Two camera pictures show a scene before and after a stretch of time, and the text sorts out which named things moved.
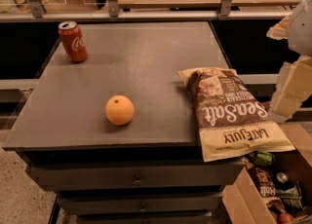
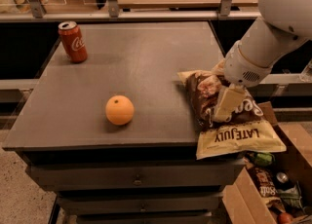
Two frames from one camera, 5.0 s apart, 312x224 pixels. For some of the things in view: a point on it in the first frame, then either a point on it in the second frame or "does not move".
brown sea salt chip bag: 233,120 does not move
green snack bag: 261,159 does not move
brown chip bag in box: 265,182 does not move
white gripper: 300,28 -> 242,66
